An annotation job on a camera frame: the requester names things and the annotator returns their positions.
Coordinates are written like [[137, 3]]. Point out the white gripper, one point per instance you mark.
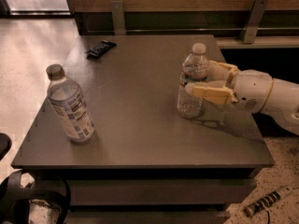
[[252, 90]]

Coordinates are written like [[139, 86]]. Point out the clear plastic water bottle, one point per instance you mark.
[[194, 69]]

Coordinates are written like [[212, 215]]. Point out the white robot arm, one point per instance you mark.
[[282, 104]]

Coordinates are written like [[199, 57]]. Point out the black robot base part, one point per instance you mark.
[[15, 199]]

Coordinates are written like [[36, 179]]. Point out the dark rxbar blueberry wrapper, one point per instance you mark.
[[100, 49]]

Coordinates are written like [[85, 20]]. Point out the large labelled water bottle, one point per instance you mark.
[[68, 102]]

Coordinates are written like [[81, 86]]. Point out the grey drawer cabinet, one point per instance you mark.
[[145, 164]]

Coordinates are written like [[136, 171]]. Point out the striped tube on floor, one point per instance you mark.
[[268, 200]]

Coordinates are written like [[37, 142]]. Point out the right metal bracket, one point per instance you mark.
[[249, 33]]

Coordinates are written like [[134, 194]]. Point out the metal bracket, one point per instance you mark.
[[118, 17], [249, 33]]

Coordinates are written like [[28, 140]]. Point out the wooden wall bench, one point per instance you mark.
[[225, 19]]

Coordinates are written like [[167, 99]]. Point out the left metal bracket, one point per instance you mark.
[[118, 17]]

